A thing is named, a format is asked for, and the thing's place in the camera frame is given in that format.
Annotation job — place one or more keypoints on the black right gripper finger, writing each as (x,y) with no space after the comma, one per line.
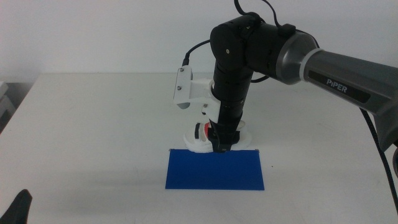
(213,133)
(226,140)

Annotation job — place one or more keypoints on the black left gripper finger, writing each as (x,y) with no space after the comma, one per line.
(17,210)

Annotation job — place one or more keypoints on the black grey right Piper arm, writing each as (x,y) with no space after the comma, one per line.
(342,74)

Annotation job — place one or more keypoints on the blue rectangular mat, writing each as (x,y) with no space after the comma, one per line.
(214,169)

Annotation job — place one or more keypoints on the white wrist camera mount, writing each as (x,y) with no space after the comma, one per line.
(192,90)

